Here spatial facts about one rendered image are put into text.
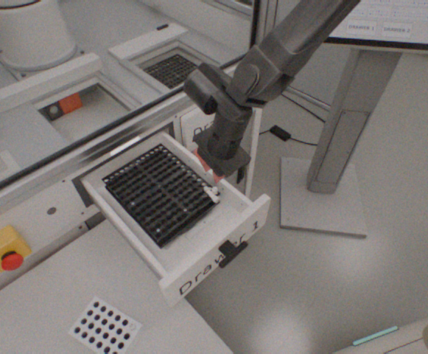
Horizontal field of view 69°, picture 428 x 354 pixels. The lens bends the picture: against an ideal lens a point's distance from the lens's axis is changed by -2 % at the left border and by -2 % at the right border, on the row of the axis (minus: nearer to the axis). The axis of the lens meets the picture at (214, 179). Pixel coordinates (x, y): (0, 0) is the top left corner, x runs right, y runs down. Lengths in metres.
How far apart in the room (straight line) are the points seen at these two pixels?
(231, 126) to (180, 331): 0.45
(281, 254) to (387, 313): 0.53
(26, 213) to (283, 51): 0.60
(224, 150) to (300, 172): 1.42
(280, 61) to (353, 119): 1.09
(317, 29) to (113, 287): 0.65
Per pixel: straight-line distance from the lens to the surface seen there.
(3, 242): 0.76
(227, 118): 0.49
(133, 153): 0.84
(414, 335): 1.41
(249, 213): 0.65
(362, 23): 1.22
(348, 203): 1.90
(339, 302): 1.65
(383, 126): 2.54
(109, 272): 0.81
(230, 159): 0.58
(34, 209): 0.78
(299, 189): 1.87
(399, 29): 1.25
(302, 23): 0.48
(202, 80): 0.54
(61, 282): 0.84
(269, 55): 0.48
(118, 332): 0.73
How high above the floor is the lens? 1.47
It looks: 51 degrees down
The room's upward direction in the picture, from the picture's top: straight up
